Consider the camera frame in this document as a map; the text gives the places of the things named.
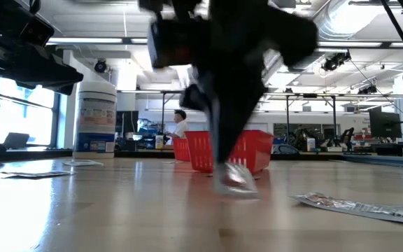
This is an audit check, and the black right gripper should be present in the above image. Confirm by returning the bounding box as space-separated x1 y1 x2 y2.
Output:
179 0 269 166

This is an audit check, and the red plastic basket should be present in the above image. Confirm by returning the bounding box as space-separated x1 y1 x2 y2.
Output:
183 129 275 176
172 137 191 162

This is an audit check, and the white packet red print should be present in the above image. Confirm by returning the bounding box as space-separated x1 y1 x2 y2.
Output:
288 191 403 228
212 161 260 200

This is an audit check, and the white packet black print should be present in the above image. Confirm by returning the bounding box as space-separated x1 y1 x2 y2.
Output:
1 169 73 179
62 159 104 167

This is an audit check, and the person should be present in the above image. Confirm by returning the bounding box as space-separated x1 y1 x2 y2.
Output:
164 108 190 139

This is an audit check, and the black metal gantry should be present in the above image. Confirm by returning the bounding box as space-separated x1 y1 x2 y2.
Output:
160 90 188 136
285 92 338 146

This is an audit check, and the white wipes canister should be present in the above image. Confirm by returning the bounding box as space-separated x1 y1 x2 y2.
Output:
72 80 118 160

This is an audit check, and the dark laptop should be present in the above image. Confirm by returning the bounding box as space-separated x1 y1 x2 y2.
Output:
3 132 31 150

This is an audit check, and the black computer monitor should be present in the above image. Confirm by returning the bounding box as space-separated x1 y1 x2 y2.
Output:
368 110 403 140

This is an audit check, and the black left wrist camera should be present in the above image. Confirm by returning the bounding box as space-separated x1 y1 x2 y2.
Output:
19 13 56 49

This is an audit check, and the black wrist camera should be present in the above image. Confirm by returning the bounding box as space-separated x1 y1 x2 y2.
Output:
19 13 56 49
147 15 194 69

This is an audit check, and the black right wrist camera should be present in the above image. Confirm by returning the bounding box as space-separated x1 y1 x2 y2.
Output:
147 15 194 69

